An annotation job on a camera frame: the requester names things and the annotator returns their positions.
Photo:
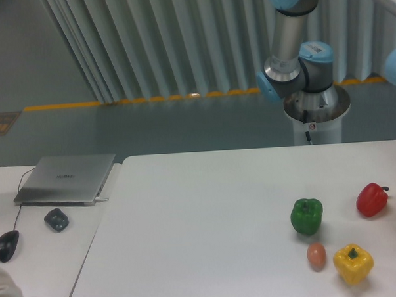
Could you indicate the red bell pepper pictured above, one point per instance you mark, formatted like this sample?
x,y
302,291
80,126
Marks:
x,y
372,200

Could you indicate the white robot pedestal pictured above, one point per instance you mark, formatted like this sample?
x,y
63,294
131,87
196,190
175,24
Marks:
x,y
317,117

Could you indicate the silver closed laptop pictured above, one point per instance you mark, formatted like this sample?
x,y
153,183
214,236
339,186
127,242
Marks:
x,y
74,180

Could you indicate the green bell pepper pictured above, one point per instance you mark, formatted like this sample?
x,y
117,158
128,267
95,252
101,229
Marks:
x,y
306,216

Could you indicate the small black plastic gadget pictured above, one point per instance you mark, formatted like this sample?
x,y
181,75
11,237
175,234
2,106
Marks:
x,y
57,220

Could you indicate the yellow bell pepper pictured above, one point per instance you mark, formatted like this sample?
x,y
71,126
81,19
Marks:
x,y
353,263

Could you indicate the brown egg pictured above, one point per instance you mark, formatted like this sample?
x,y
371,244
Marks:
x,y
316,255

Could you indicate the white folding curtain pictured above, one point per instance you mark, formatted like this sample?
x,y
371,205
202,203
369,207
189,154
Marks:
x,y
142,49

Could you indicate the black computer mouse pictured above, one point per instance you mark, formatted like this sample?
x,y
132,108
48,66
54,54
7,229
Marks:
x,y
8,245

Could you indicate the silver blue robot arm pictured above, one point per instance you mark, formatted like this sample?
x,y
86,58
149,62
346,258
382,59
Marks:
x,y
284,71

